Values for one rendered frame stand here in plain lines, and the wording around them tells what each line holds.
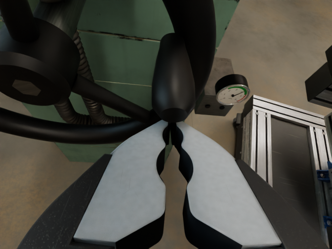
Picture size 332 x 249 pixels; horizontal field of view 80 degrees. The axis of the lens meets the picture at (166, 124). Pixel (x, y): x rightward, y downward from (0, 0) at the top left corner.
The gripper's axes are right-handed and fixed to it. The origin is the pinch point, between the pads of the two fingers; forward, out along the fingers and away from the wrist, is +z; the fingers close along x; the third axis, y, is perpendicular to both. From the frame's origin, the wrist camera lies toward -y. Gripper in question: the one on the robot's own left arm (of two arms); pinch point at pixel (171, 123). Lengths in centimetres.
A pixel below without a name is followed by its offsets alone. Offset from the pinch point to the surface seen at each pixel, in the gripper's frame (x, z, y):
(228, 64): 15.4, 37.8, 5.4
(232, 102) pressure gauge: 14.0, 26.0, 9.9
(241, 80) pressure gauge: 13.9, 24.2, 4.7
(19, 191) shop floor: -57, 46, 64
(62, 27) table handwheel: -9.6, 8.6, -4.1
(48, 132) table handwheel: -14.9, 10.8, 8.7
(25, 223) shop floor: -51, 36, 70
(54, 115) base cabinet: -30, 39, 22
